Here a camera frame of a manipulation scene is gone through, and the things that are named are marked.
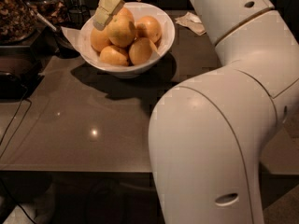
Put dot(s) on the orange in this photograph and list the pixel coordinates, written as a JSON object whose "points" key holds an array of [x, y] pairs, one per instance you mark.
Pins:
{"points": [[114, 55], [121, 31], [127, 13], [99, 39], [141, 50], [149, 27]]}

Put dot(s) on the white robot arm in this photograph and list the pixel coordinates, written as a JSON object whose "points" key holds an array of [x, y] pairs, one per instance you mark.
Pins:
{"points": [[207, 133]]}

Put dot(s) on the white ceramic bowl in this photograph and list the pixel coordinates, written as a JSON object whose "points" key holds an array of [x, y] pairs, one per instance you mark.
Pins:
{"points": [[130, 69]]}

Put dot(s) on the white paper bowl liner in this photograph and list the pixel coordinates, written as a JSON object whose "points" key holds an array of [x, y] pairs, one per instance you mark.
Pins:
{"points": [[73, 36]]}

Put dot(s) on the small black bowl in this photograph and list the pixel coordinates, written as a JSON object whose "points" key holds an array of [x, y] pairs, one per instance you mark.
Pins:
{"points": [[65, 49]]}

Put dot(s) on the dark glass cup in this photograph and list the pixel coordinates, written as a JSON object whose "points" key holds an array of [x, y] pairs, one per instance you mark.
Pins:
{"points": [[79, 15]]}

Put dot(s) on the crumpled paper napkin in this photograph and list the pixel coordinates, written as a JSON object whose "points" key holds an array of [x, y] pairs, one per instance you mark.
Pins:
{"points": [[192, 22]]}

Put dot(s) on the large glass jar of nuts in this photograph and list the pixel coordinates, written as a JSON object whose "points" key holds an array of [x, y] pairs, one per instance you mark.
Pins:
{"points": [[16, 21]]}

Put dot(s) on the black appliance box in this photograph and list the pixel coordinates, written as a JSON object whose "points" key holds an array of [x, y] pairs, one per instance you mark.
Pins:
{"points": [[19, 73]]}

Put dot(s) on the white handled utensil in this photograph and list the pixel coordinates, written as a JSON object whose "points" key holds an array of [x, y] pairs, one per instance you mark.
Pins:
{"points": [[54, 28]]}

